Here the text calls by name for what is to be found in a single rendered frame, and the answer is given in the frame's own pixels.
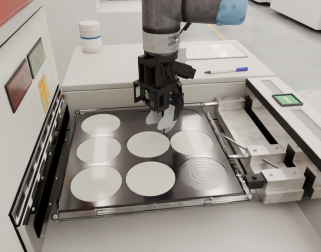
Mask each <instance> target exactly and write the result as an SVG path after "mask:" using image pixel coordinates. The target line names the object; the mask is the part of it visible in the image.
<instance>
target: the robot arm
mask: <svg viewBox="0 0 321 252"><path fill-rule="evenodd" d="M247 4H248V0H141V5H142V41H143V50H144V54H143V55H140V56H138V74H139V79H138V80H135V81H133V87H134V103H137V102H139V101H141V100H142V101H143V103H145V105H147V106H149V109H150V110H151V112H150V113H149V114H148V116H147V117H146V124H148V125H150V124H155V123H158V126H157V129H158V130H161V131H162V132H163V133H165V134H166V133H168V132H169V131H170V130H171V129H172V128H173V126H174V125H175V123H176V121H177V119H178V118H179V116H180V114H181V112H182V111H183V107H184V98H183V97H184V93H183V92H182V83H181V82H180V78H178V77H181V78H182V79H188V78H189V79H194V76H195V73H196V69H194V68H192V66H191V65H189V64H187V63H180V62H178V61H176V60H177V59H178V54H179V47H180V28H181V22H185V23H198V24H211V25H217V26H222V25H236V26H237V25H240V24H242V23H243V22H244V21H245V17H246V11H247ZM177 76H178V77H177ZM138 86H140V95H139V96H138V97H136V87H138Z"/></svg>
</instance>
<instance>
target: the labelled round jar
mask: <svg viewBox="0 0 321 252"><path fill-rule="evenodd" d="M79 30H80V38H81V45H82V51H83V52H85V53H97V52H100V51H101V50H102V40H101V32H100V23H99V22H98V21H95V20H86V21H82V22H80V23H79Z"/></svg>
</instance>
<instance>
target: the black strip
mask: <svg viewBox="0 0 321 252"><path fill-rule="evenodd" d="M245 85H246V86H247V87H248V88H249V89H250V91H251V92H252V93H253V94H254V95H255V96H256V98H257V99H258V100H259V101H260V102H261V103H262V104H263V106H264V107H265V108H266V109H267V110H268V111H269V113H270V114H271V115H272V116H273V117H274V118H275V120H276V121H277V122H278V123H279V124H280V125H281V127H282V128H283V129H284V130H285V131H286V132H287V133H288V135H289V136H290V137H291V138H292V139H293V140H294V142H295V143H296V144H297V145H298V146H299V147H300V149H301V150H302V151H303V152H304V153H305V154H306V156H307V157H308V158H309V159H310V160H311V161H312V162H313V164H314V165H315V166H316V167H317V168H318V169H319V171H320V172H321V159H320V158H319V157H318V156H317V154H316V153H315V152H314V151H313V150H312V149H311V148H310V147H309V146H308V145H307V143H306V142H305V141H304V140H303V139H302V138H301V137H300V136H299V135H298V134H297V133H296V131H295V130H294V129H293V128H292V127H291V126H290V125H289V124H288V123H287V122H286V120H285V119H284V118H283V117H282V116H281V115H280V114H279V113H278V112H277V111H276V109H275V108H274V107H273V106H272V105H271V104H270V103H269V102H268V101H267V100H266V99H265V97H264V96H263V95H262V94H261V93H260V92H259V91H258V90H257V89H256V88H255V86H254V85H253V84H252V83H251V82H250V81H249V80H248V79H247V78H246V83H245Z"/></svg>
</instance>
